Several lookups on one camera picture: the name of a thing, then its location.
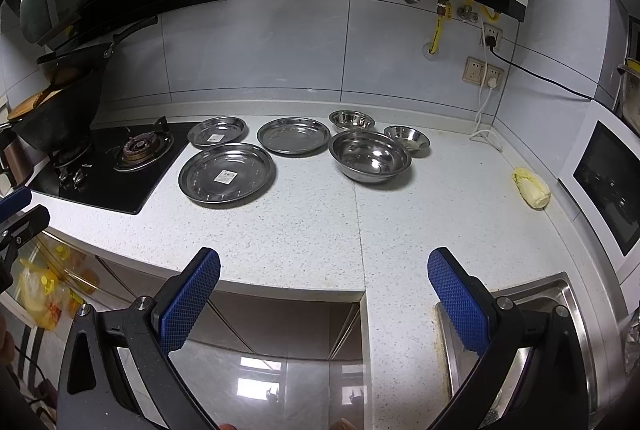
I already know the large steel plate with label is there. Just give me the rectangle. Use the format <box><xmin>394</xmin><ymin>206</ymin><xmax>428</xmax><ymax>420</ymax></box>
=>
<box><xmin>178</xmin><ymin>143</ymin><xmax>277</xmax><ymax>207</ymax></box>

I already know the small steel bowl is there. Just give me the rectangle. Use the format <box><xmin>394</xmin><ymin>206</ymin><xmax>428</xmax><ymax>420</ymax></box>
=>
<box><xmin>329</xmin><ymin>109</ymin><xmax>375</xmax><ymax>133</ymax></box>
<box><xmin>383</xmin><ymin>126</ymin><xmax>431</xmax><ymax>153</ymax></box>

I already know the large steel bowl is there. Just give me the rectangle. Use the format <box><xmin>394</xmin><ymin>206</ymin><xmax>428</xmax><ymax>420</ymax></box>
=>
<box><xmin>328</xmin><ymin>130</ymin><xmax>412</xmax><ymax>184</ymax></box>

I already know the small steel plate with label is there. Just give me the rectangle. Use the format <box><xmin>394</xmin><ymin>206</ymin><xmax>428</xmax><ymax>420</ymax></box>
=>
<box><xmin>188</xmin><ymin>116</ymin><xmax>248</xmax><ymax>150</ymax></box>

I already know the medium steel plate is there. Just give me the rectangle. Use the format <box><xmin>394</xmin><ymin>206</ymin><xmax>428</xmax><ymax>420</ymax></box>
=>
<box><xmin>257</xmin><ymin>117</ymin><xmax>331</xmax><ymax>157</ymax></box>

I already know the small steel bowl back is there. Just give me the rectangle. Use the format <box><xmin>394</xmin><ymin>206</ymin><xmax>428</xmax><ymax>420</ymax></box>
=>
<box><xmin>329</xmin><ymin>109</ymin><xmax>375</xmax><ymax>133</ymax></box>

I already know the yellow plastic bag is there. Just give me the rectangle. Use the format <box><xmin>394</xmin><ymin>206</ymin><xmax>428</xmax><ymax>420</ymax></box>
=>
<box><xmin>17</xmin><ymin>242</ymin><xmax>100</xmax><ymax>332</ymax></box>

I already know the steel sink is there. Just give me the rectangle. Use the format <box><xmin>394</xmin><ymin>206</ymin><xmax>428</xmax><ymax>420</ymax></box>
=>
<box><xmin>436</xmin><ymin>272</ymin><xmax>598</xmax><ymax>429</ymax></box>

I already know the black wok pan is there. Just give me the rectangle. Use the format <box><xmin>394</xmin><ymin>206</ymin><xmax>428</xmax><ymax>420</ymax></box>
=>
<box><xmin>8</xmin><ymin>16</ymin><xmax>158</xmax><ymax>154</ymax></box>

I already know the black gas stove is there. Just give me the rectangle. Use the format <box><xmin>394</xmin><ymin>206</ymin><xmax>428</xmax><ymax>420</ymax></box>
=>
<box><xmin>29</xmin><ymin>117</ymin><xmax>194</xmax><ymax>214</ymax></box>

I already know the yellow cloth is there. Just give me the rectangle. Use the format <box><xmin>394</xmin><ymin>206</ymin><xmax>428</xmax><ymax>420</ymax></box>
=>
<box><xmin>511</xmin><ymin>167</ymin><xmax>551</xmax><ymax>210</ymax></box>

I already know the white power cable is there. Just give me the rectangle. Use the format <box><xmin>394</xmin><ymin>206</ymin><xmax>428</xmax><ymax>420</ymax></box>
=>
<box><xmin>468</xmin><ymin>21</ymin><xmax>504</xmax><ymax>154</ymax></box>

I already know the wall power socket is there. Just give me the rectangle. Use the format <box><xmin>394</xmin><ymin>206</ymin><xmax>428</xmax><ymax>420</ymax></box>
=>
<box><xmin>462</xmin><ymin>56</ymin><xmax>504</xmax><ymax>89</ymax></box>

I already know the black power cable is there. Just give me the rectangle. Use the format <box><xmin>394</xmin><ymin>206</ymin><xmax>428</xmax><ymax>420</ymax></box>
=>
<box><xmin>482</xmin><ymin>34</ymin><xmax>597</xmax><ymax>102</ymax></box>

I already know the upper wall socket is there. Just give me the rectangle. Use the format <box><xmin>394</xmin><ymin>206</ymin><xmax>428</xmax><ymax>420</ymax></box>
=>
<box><xmin>480</xmin><ymin>23</ymin><xmax>502</xmax><ymax>52</ymax></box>

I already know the yellow gas hose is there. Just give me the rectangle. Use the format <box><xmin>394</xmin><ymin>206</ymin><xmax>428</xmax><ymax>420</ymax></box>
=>
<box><xmin>428</xmin><ymin>2</ymin><xmax>449</xmax><ymax>56</ymax></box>

